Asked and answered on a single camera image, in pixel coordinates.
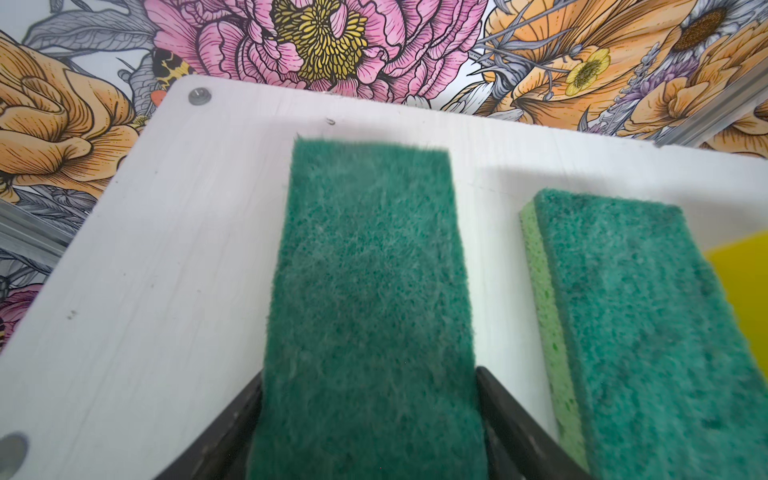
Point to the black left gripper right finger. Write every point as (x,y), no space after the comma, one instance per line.
(517,446)

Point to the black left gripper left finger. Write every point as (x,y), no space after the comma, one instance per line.
(221,451)

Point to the dark green scouring sponge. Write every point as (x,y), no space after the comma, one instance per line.
(649,374)

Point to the yellow sponge block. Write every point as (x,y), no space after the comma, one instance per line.
(742,269)

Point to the white two-tier metal shelf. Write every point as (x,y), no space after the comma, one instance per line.
(154,318)

